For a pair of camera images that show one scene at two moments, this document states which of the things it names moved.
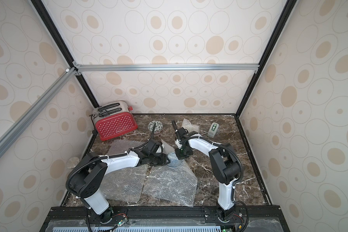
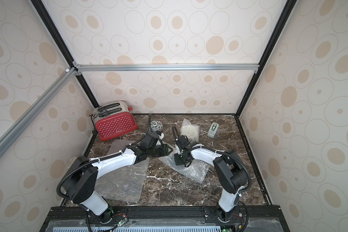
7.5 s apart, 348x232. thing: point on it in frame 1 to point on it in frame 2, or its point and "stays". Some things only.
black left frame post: [65, 50] stays
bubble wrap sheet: [126, 185] stays
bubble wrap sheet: [175, 185] to [196, 171]
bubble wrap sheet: [187, 124] stays
